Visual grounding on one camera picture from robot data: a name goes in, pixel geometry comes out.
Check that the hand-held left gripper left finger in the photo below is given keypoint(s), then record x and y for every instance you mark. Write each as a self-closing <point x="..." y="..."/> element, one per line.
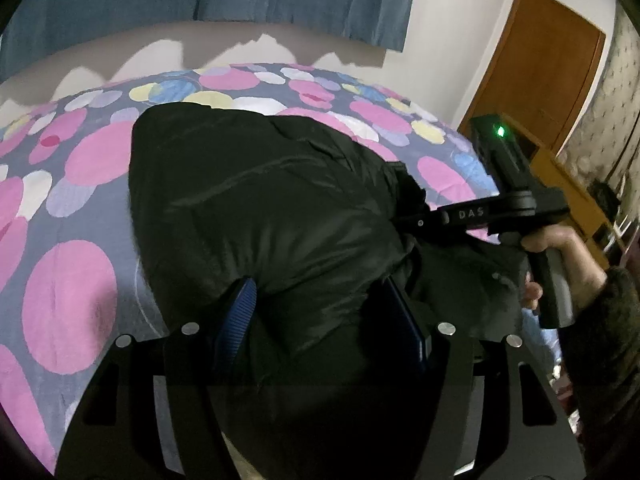
<point x="240" y="322"/>

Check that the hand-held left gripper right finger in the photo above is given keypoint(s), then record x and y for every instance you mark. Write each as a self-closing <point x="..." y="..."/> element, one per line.
<point x="406" y="322"/>

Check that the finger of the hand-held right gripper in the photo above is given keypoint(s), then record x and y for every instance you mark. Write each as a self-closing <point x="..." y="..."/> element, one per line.
<point x="450" y="216"/>

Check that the black padded jacket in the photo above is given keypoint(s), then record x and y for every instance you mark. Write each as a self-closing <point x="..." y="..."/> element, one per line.
<point x="280" y="210"/>

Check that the person's right forearm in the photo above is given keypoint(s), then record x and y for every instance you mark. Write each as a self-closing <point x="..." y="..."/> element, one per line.
<point x="610" y="350"/>

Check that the person's right hand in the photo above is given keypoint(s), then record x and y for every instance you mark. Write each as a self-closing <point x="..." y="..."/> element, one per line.
<point x="575" y="260"/>

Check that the wooden cabinet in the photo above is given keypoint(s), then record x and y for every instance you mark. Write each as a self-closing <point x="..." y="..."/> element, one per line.
<point x="565" y="180"/>

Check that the wooden door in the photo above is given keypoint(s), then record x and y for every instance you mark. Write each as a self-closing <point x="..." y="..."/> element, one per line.
<point x="540" y="60"/>

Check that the polka dot bed sheet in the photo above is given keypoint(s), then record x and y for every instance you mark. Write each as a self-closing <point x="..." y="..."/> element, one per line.
<point x="75" y="240"/>

